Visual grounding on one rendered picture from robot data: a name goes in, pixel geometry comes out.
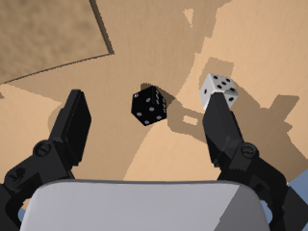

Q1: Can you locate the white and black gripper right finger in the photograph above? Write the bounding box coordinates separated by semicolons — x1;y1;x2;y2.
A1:
202;91;308;231

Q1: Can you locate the tan flat mat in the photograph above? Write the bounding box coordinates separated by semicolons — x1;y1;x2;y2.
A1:
0;0;110;84

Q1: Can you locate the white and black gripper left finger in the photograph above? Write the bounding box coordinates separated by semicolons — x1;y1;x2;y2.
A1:
0;90;91;231

